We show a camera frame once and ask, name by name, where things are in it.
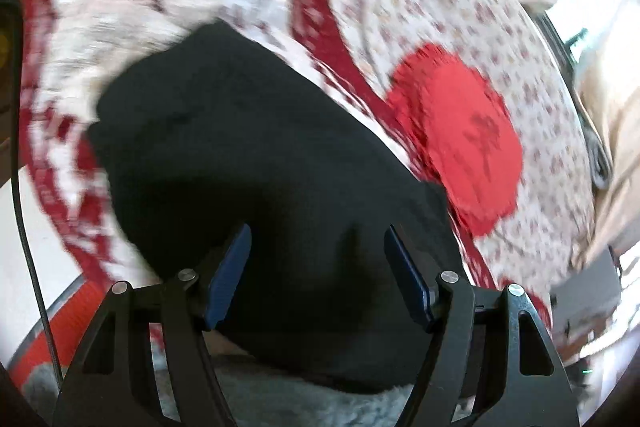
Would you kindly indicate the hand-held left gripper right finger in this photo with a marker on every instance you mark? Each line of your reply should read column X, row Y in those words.
column 407, row 283

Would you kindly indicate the red round ruffled cushion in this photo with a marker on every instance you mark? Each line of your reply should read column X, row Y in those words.
column 460, row 137

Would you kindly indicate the black pants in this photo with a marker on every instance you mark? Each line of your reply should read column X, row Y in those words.
column 260, row 167

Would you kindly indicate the grey box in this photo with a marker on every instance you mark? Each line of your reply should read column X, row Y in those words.
column 585, row 292

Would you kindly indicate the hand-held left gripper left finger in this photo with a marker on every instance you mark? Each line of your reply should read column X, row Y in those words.
column 230, row 283

